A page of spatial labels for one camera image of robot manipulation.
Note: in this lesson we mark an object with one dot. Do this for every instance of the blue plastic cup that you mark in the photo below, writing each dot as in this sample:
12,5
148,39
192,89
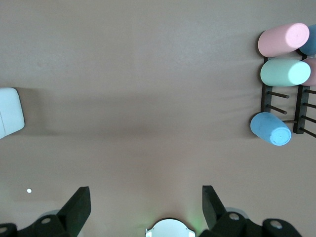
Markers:
309,42
269,128

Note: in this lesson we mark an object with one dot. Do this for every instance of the dark wooden cup rack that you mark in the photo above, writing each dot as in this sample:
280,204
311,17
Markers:
267,98

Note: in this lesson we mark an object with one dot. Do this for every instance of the pink plastic cup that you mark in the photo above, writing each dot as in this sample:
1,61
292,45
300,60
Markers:
284,39
312,72

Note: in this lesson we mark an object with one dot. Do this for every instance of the mint green plastic cup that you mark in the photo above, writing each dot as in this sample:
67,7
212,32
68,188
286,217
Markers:
284,72

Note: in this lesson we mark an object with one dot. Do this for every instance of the white square trash bin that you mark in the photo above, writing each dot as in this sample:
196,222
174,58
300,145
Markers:
10,111

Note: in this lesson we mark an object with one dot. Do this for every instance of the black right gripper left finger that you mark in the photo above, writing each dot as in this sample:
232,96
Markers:
71,212

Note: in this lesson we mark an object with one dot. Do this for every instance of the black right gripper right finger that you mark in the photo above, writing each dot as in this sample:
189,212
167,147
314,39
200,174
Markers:
214,214

